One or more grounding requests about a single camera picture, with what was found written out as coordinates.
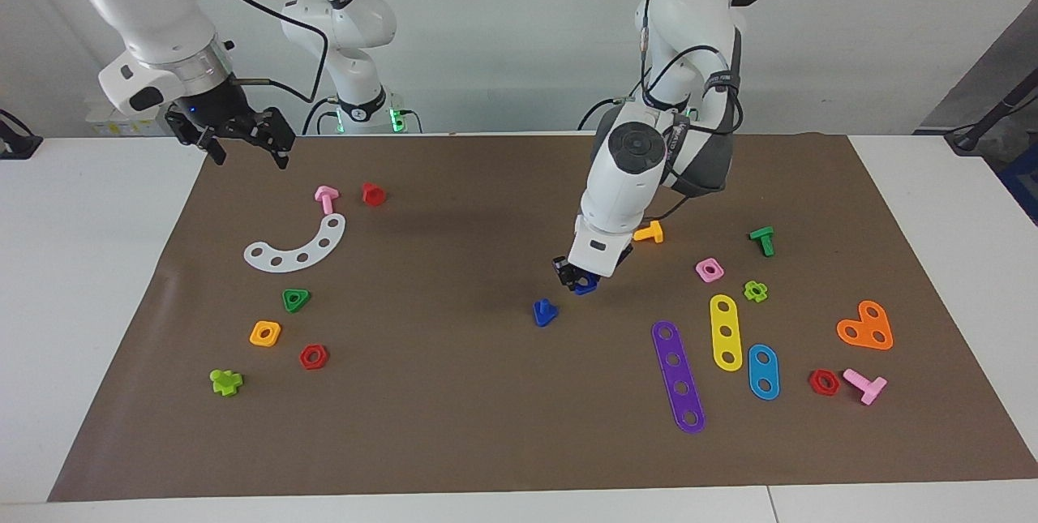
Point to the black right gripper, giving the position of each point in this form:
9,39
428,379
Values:
223,113

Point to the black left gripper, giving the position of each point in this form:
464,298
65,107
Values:
624,255

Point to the blue square plastic nut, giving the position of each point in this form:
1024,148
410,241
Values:
585,286

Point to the blue triangle-head plastic screw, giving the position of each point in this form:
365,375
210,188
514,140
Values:
544,314

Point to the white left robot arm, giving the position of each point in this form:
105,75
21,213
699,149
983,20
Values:
624,182

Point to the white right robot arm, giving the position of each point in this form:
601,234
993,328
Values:
146,4

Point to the pink plastic screw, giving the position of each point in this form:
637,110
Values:
869,384
326,199

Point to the orange plastic screw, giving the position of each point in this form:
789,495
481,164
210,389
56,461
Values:
651,233

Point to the red plastic screw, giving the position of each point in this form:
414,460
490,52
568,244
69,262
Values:
373,195

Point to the pink square plastic nut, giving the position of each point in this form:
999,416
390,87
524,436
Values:
701,274

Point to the green triangle plastic nut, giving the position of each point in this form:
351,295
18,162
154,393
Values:
288,294

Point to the lime green cross nut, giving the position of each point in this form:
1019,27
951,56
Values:
748,292

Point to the orange square plastic nut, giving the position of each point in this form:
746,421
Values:
255,338

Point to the dark green plastic screw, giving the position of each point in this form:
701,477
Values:
763,241

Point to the red hexagonal plastic nut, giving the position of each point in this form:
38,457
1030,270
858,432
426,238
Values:
305,357
814,383

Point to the lime green cross screw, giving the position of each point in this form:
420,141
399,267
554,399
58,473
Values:
225,383

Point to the white curved five-hole plate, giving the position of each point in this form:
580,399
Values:
289,259

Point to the pale control box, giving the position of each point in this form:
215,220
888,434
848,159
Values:
113,127

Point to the purple four-hole plastic strip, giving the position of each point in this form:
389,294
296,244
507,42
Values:
677,375

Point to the yellow three-hole plastic strip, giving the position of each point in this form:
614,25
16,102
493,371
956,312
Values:
727,318

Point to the brown table mat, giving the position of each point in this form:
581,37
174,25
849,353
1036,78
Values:
454,409

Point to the blue two-hole plastic strip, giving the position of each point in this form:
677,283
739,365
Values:
763,371

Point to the orange angled plastic plate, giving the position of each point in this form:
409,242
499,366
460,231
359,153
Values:
865,327

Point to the black pole stand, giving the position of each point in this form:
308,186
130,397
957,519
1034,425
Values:
985,122

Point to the blue crate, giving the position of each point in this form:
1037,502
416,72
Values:
1023,182

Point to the grey partition panel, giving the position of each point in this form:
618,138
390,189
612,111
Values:
989,69

